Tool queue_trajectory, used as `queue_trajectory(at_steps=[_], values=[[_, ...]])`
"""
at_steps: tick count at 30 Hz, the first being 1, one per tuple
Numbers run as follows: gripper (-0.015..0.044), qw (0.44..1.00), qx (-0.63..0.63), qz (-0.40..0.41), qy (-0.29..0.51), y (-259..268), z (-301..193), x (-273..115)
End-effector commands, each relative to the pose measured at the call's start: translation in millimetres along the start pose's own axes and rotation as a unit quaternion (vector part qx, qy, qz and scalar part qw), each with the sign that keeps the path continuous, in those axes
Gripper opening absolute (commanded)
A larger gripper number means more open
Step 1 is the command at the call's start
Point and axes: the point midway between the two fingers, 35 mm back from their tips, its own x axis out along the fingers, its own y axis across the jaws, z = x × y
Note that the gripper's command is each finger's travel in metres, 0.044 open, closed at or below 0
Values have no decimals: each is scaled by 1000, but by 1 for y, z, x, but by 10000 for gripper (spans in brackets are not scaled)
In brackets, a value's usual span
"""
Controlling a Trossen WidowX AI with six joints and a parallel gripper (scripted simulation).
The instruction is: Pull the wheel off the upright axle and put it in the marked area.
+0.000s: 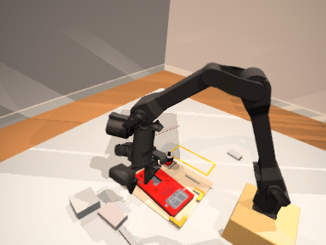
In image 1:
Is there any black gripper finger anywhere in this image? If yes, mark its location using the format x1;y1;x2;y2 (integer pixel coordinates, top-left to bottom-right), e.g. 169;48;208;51
126;178;138;194
143;164;161;185

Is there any grey wheel with black tyre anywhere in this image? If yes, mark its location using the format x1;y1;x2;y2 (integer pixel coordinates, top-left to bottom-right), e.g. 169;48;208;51
165;152;174;162

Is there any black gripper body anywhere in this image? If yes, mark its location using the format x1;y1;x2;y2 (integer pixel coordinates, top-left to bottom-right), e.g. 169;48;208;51
109;142;167;186

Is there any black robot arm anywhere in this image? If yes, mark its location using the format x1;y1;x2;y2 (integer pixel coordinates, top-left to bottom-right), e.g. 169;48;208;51
105;63;291;220

